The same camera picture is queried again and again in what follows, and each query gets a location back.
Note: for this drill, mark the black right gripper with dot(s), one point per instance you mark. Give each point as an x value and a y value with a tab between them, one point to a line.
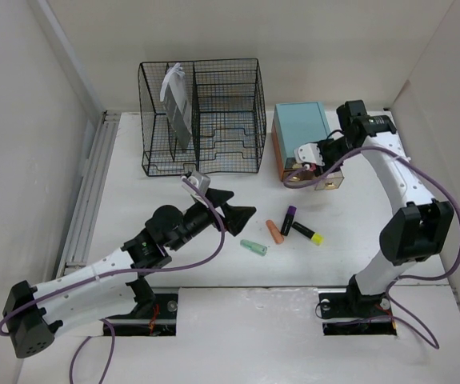
328	166

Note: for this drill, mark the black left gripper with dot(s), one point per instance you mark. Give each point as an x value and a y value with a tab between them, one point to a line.
234	216

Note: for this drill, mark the clear plastic drawer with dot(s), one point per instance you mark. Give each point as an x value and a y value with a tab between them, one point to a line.
331	182
293	171

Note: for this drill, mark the grey paper swatch booklet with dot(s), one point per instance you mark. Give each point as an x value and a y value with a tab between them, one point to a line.
176	103

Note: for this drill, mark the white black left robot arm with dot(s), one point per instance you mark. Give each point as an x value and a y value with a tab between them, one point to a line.
35	315

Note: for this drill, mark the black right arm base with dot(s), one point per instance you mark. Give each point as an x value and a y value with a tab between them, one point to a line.
347	312

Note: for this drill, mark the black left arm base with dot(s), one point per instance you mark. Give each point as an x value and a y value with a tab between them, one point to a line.
156	319

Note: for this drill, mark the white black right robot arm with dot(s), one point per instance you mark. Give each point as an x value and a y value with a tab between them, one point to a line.
419	224

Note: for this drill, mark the teal orange drawer box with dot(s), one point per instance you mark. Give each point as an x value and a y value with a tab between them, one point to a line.
296	124

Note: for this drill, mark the green highlighter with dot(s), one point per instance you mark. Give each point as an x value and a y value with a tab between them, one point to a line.
254	247

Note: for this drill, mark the orange highlighter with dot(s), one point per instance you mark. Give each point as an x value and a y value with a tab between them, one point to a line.
274	232

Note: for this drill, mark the purple cap black highlighter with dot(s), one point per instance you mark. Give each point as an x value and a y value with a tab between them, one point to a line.
288	220

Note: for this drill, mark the yellow cap black highlighter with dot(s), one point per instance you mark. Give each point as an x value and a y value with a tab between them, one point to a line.
313	236

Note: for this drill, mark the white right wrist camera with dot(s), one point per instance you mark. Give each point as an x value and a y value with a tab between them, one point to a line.
309	153

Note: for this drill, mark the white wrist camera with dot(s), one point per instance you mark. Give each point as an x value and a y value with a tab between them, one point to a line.
199	181
309	153

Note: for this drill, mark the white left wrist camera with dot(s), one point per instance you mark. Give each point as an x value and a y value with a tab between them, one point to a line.
199	181

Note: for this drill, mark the black wire mesh organizer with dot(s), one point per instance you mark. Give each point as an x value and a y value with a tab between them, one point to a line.
229	118

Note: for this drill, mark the aluminium rail left side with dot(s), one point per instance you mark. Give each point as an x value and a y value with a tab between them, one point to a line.
75	251

